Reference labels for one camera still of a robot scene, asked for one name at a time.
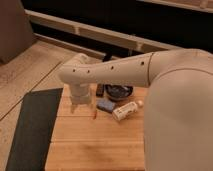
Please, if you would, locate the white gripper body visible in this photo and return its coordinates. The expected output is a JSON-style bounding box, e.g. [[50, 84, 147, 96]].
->
[[69, 84, 91, 105]]

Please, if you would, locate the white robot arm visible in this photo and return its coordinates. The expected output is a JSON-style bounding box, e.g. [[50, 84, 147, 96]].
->
[[59, 49, 213, 171]]

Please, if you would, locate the dark ceramic bowl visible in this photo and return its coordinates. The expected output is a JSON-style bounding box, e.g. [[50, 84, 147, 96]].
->
[[105, 85, 133, 101]]

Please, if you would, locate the white plastic bottle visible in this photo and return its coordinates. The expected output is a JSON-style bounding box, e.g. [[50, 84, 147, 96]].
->
[[112, 100, 144, 121]]

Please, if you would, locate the black floor mat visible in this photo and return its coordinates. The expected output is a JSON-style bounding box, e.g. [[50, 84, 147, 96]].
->
[[5, 88, 62, 171]]

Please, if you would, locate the grey cabinet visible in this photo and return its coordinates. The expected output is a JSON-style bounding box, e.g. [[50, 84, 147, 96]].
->
[[0, 0, 36, 63]]

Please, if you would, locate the wooden rail shelf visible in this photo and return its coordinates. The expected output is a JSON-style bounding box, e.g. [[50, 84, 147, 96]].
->
[[26, 10, 178, 53]]

